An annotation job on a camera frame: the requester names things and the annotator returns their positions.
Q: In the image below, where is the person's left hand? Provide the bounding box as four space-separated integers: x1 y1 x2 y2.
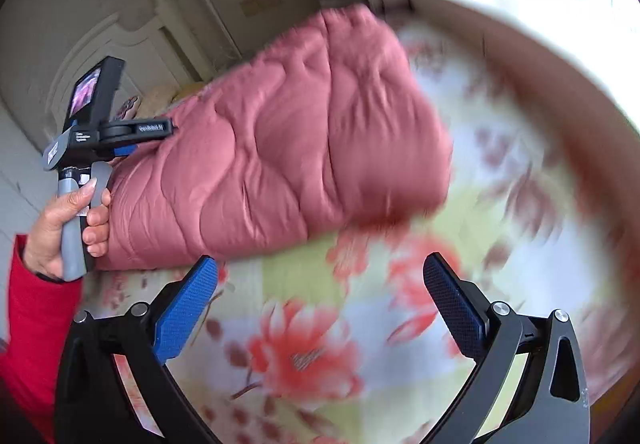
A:
22 177 113 282

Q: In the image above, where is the pink quilted jacket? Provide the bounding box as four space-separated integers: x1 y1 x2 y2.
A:
95 4 456 272

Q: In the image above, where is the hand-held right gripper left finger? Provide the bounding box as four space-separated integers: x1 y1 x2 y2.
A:
54 254 221 444

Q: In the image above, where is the white wooden headboard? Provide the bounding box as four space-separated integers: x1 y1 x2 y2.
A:
47 0 241 130

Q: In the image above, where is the floral bed sheet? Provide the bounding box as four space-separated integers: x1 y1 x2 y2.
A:
82 19 640 444

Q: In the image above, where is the person's left forearm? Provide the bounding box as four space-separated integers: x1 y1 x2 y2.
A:
0 234 83 430

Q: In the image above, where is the wooden bed frame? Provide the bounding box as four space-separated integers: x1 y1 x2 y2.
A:
407 0 640 135

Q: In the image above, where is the thin white pole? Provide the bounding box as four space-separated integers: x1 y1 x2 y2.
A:
192 0 241 60

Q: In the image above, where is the beige wall socket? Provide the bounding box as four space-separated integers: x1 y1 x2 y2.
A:
240 0 281 18

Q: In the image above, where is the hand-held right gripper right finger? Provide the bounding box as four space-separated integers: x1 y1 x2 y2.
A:
422 251 590 444

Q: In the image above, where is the purple patterned pillow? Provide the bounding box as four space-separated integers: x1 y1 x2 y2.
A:
112 94 142 121

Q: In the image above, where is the beige pillow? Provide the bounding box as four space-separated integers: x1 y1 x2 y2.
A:
142 83 206 109

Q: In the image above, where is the white wardrobe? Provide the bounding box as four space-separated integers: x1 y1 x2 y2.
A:
0 104 61 245

